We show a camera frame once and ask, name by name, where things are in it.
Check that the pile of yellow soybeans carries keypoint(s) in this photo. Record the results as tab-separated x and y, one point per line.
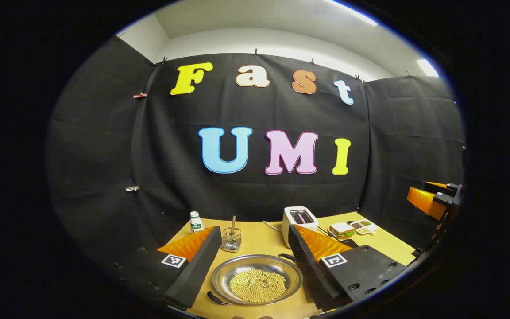
258	285

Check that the stainless steel pot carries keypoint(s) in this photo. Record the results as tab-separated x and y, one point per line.
255	266

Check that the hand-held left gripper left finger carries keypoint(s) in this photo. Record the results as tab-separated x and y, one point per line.
195	270

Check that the white toaster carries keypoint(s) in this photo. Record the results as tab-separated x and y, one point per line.
292	226

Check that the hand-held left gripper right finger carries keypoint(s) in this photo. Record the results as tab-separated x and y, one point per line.
308	270

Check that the ceiling strip light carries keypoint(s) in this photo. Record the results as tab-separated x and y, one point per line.
427	68

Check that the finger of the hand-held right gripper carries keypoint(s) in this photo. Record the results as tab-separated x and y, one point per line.
425	201

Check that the white divided dish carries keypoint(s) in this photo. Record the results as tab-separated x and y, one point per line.
372	228

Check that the white green-label bottle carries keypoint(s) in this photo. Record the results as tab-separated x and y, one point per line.
196	223

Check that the black backdrop cloth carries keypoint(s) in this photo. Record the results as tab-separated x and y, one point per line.
255	195

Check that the lettuce sandwich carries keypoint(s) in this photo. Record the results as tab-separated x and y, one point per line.
341	229

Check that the small heap of pale soybeans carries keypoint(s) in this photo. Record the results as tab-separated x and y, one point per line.
362	230

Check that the pink cloth clip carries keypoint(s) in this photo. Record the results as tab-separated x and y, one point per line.
140	95

